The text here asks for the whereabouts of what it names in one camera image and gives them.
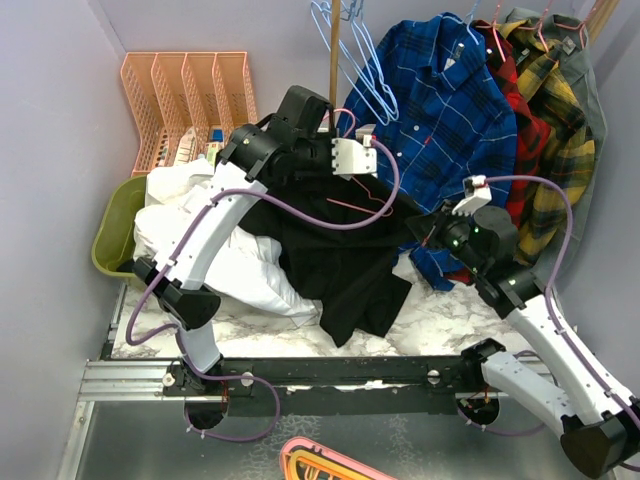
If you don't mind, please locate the blue plaid shirt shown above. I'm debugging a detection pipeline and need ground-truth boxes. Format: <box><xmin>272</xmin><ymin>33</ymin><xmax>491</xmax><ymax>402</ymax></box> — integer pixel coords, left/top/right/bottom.
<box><xmin>334</xmin><ymin>12</ymin><xmax>518</xmax><ymax>292</ymax></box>

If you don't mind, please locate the yellow plaid shirt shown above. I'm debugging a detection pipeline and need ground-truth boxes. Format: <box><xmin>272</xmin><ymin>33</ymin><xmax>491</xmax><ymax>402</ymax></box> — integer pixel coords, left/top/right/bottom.
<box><xmin>498</xmin><ymin>19</ymin><xmax>595</xmax><ymax>265</ymax></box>

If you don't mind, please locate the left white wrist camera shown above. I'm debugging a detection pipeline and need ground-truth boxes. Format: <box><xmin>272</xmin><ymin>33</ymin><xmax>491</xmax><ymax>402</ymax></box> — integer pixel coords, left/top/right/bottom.
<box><xmin>331</xmin><ymin>135</ymin><xmax>377</xmax><ymax>177</ymax></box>

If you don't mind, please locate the wooden clothes rack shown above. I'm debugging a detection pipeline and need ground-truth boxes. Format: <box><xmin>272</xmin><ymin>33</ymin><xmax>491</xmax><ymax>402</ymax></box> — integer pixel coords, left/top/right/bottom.
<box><xmin>328</xmin><ymin>0</ymin><xmax>364</xmax><ymax>106</ymax></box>

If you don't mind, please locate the white shirt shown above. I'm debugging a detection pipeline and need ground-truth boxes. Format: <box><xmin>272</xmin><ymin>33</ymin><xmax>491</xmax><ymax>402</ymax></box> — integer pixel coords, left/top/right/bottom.
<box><xmin>133</xmin><ymin>159</ymin><xmax>322</xmax><ymax>326</ymax></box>

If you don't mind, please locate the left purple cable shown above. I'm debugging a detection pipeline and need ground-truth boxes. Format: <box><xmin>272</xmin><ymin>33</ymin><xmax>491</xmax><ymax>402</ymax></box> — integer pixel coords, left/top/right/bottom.
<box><xmin>124</xmin><ymin>137</ymin><xmax>402</xmax><ymax>442</ymax></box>

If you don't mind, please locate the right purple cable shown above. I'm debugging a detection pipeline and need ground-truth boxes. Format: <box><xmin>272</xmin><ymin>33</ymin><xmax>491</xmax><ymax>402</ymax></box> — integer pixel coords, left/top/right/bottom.
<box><xmin>457</xmin><ymin>174</ymin><xmax>640</xmax><ymax>471</ymax></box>

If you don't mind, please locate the pink wire hanger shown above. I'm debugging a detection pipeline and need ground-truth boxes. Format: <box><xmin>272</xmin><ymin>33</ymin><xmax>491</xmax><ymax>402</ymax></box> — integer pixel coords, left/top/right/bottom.
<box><xmin>322</xmin><ymin>107</ymin><xmax>396</xmax><ymax>219</ymax></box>

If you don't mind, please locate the aluminium frame rail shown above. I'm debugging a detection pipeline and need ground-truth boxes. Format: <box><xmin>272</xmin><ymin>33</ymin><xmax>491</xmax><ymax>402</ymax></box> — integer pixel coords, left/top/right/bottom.
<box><xmin>57</xmin><ymin>352</ymin><xmax>171</xmax><ymax>480</ymax></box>

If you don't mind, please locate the pink perforated file organizer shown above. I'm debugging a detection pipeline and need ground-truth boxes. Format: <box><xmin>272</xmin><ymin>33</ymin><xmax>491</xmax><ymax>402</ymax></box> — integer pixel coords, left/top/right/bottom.
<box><xmin>120</xmin><ymin>51</ymin><xmax>258</xmax><ymax>176</ymax></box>

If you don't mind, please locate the red plaid shirt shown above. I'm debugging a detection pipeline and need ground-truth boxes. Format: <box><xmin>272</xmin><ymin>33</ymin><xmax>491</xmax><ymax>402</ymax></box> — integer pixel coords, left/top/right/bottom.
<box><xmin>445</xmin><ymin>20</ymin><xmax>551</xmax><ymax>285</ymax></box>

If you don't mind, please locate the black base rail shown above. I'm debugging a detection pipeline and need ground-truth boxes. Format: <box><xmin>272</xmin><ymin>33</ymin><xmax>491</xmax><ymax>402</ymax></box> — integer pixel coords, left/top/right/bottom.
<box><xmin>162</xmin><ymin>355</ymin><xmax>500</xmax><ymax>423</ymax></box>

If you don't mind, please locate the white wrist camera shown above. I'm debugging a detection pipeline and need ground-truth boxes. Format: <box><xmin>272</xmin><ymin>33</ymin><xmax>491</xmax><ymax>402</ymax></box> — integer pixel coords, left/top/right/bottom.
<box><xmin>331</xmin><ymin>135</ymin><xmax>377</xmax><ymax>177</ymax></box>
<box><xmin>451</xmin><ymin>175</ymin><xmax>492</xmax><ymax>217</ymax></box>

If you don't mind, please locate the grey shirt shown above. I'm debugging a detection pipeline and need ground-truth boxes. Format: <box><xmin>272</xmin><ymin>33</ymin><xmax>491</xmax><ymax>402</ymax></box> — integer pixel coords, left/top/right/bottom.
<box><xmin>502</xmin><ymin>8</ymin><xmax>607</xmax><ymax>282</ymax></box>

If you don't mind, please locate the green plastic basket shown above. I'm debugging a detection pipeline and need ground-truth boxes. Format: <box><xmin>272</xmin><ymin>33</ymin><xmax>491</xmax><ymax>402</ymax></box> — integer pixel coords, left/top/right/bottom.
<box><xmin>91</xmin><ymin>175</ymin><xmax>146</xmax><ymax>283</ymax></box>

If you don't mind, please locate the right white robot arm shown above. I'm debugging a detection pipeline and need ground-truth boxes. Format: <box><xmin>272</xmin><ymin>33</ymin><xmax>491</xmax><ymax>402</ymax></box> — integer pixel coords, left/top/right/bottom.
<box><xmin>406</xmin><ymin>206</ymin><xmax>639</xmax><ymax>479</ymax></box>

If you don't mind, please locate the blue wire hanger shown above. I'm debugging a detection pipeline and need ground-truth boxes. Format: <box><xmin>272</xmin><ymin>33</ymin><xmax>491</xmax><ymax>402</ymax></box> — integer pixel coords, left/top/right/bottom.
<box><xmin>439</xmin><ymin>0</ymin><xmax>487</xmax><ymax>61</ymax></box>
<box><xmin>310</xmin><ymin>1</ymin><xmax>399</xmax><ymax>125</ymax></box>

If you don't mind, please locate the blue item in organizer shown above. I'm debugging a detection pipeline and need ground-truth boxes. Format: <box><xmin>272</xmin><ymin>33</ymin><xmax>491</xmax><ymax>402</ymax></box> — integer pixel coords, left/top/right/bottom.
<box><xmin>210</xmin><ymin>129</ymin><xmax>224</xmax><ymax>143</ymax></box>

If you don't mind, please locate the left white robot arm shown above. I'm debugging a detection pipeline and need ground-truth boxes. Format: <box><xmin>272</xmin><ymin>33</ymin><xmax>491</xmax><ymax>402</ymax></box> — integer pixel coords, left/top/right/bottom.
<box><xmin>133</xmin><ymin>85</ymin><xmax>336</xmax><ymax>395</ymax></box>

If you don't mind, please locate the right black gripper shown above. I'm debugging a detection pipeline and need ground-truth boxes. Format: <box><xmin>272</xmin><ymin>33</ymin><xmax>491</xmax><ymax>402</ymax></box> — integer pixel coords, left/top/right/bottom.
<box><xmin>407</xmin><ymin>198</ymin><xmax>487</xmax><ymax>274</ymax></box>

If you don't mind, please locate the purple cable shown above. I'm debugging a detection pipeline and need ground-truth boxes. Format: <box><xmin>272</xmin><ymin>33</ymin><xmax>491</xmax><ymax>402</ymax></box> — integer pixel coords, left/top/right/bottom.
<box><xmin>124</xmin><ymin>137</ymin><xmax>402</xmax><ymax>442</ymax></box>
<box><xmin>457</xmin><ymin>174</ymin><xmax>640</xmax><ymax>471</ymax></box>

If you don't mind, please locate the black shirt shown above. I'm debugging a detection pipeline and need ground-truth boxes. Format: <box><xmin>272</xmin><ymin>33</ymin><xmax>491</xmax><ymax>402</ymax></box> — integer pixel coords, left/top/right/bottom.
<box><xmin>240</xmin><ymin>175</ymin><xmax>421</xmax><ymax>347</ymax></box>

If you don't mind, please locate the pink orange object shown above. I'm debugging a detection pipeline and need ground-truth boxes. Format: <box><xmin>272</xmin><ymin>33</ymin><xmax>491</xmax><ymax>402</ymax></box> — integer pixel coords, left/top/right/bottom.
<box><xmin>279</xmin><ymin>436</ymin><xmax>392</xmax><ymax>480</ymax></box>

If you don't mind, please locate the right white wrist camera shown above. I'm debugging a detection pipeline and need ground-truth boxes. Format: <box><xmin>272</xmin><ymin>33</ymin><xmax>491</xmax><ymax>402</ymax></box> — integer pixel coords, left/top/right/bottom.
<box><xmin>451</xmin><ymin>175</ymin><xmax>492</xmax><ymax>217</ymax></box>

